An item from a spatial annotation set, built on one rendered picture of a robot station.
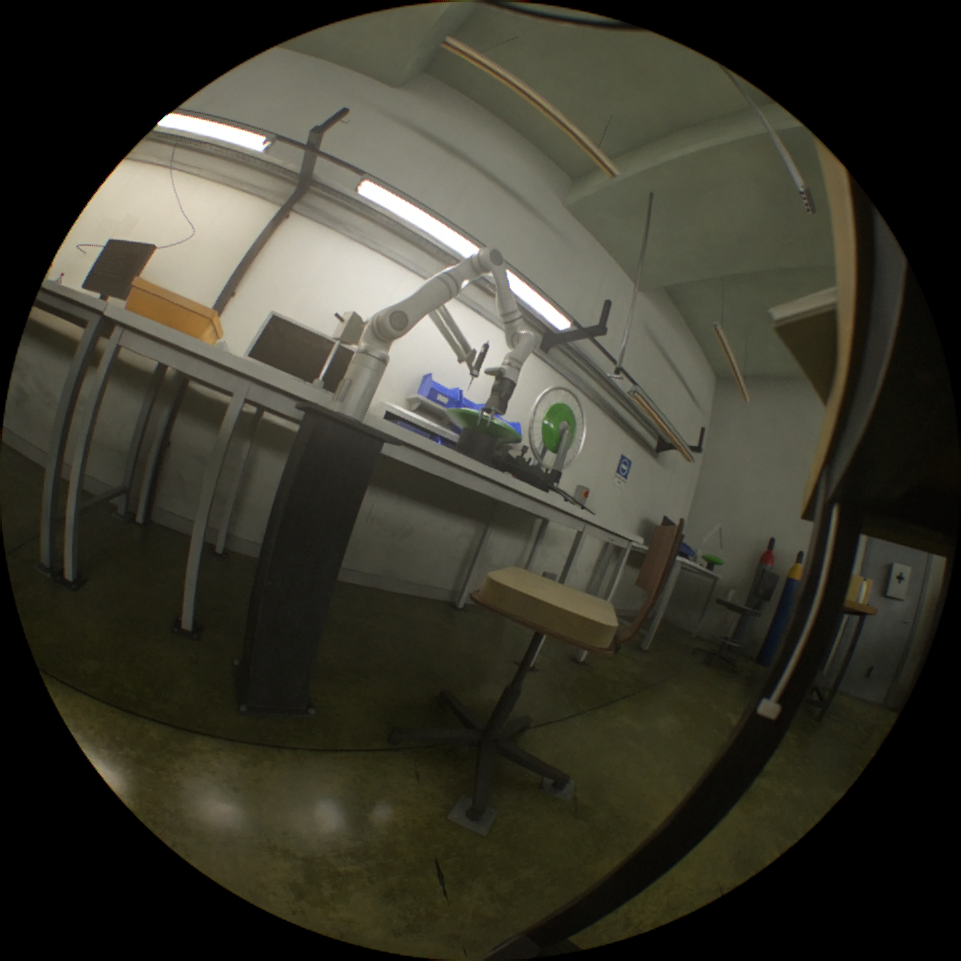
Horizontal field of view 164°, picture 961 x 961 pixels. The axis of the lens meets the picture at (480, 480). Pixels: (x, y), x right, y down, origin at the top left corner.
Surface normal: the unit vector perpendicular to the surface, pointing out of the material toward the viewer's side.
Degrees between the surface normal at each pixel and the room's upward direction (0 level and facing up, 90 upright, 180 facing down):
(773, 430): 90
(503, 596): 90
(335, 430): 90
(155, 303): 94
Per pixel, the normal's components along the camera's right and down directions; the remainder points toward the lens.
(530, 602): -0.32, -0.18
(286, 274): 0.54, 0.14
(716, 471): -0.77, -0.32
